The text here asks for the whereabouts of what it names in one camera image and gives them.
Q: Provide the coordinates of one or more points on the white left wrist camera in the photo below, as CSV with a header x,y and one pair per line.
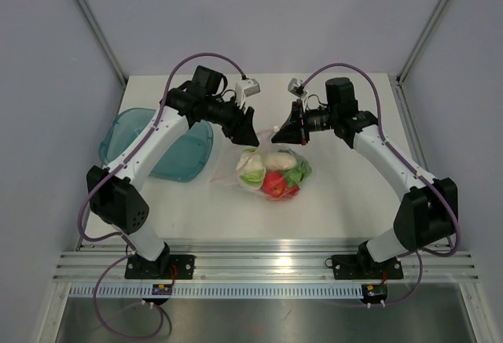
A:
x,y
245,88

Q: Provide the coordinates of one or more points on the red orange mango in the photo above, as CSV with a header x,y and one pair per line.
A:
x,y
291,192

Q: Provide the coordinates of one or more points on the green lettuce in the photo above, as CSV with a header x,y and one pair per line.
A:
x,y
296,175

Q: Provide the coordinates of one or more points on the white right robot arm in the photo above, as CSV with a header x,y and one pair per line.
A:
x,y
428,205

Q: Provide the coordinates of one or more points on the white cauliflower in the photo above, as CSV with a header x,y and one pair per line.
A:
x,y
250,169

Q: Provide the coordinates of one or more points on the white slotted cable duct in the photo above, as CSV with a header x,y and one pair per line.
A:
x,y
219,291

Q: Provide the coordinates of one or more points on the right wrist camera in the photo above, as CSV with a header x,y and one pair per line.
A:
x,y
296,88

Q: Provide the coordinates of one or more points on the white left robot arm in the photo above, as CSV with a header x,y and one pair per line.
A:
x,y
115,191

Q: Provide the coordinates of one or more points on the clear pink zip top bag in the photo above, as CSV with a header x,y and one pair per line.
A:
x,y
225,172

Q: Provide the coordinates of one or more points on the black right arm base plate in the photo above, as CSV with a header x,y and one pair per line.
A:
x,y
347,267

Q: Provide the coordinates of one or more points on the white eggplant green stem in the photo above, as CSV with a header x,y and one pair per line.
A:
x,y
279,161

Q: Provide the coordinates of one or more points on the aluminium frame rail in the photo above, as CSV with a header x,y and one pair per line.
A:
x,y
259,261

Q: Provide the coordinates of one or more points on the aluminium corner post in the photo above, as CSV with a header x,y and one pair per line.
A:
x,y
426,32
91,21

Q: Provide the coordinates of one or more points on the right aluminium corner post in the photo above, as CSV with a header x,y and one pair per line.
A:
x,y
426,32

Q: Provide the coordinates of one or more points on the left aluminium corner post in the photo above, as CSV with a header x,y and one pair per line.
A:
x,y
91,21

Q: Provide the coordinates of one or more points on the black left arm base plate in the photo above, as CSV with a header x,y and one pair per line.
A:
x,y
175,266

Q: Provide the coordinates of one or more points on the teal plastic container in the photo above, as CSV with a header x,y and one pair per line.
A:
x,y
182,162

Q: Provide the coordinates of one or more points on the red tomato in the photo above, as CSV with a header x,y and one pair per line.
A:
x,y
274,185

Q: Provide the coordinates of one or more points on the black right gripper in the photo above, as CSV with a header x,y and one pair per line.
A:
x,y
293,131

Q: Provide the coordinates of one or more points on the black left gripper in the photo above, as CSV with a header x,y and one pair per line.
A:
x,y
244,134

